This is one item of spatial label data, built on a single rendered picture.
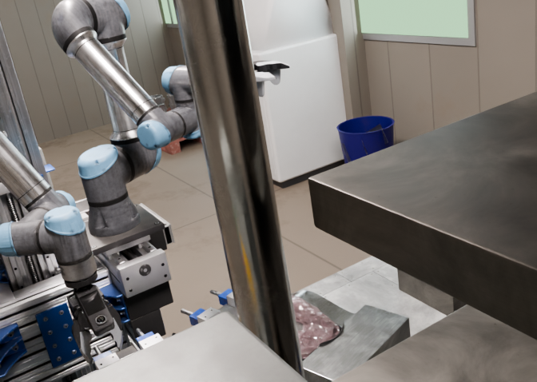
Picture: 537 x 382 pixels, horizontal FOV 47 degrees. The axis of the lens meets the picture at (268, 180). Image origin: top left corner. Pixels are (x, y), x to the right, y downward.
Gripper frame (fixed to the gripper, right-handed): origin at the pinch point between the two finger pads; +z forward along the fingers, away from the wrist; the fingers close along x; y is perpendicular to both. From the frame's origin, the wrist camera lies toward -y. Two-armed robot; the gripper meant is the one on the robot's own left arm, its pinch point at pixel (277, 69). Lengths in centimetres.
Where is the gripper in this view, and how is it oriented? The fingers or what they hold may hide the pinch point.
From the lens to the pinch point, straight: 148.5
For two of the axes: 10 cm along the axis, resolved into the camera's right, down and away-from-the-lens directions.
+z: 8.4, 0.7, -5.4
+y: 2.2, 8.6, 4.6
